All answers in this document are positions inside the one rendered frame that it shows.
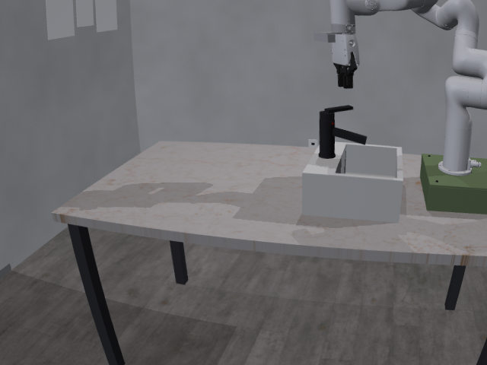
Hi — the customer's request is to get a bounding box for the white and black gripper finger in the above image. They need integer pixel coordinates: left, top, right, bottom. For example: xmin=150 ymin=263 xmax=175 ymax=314
xmin=333 ymin=63 xmax=344 ymax=87
xmin=343 ymin=52 xmax=357 ymax=89

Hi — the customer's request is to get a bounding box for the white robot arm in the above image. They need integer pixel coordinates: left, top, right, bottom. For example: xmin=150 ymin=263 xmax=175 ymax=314
xmin=314 ymin=0 xmax=487 ymax=176

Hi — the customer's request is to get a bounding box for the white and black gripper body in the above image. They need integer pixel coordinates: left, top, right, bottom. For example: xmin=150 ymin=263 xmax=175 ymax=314
xmin=332 ymin=33 xmax=360 ymax=66

